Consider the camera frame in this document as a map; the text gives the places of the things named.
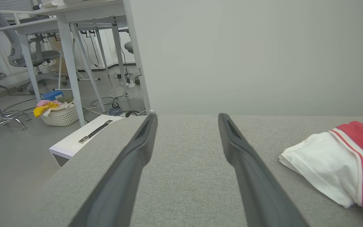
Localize grey mesh office chair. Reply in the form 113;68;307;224
0;0;68;95

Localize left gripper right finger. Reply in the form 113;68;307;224
218;113;309;227

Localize white cloth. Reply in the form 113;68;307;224
43;103;75;118

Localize yellow cloth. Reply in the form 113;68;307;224
33;102;61;118

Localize white window blind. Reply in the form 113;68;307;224
0;0;34;27

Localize red white basketball jersey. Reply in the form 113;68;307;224
279;121;363;216

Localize pink cloth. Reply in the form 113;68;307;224
37;100;64;108

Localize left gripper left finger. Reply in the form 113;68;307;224
68;113;158;227

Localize white woven laundry basket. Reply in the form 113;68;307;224
40;101;79;127

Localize white case with black handle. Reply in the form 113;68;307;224
49;114;125;167

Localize blue box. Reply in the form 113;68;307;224
40;91;64;101

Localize large white desk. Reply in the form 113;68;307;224
32;0;128;127

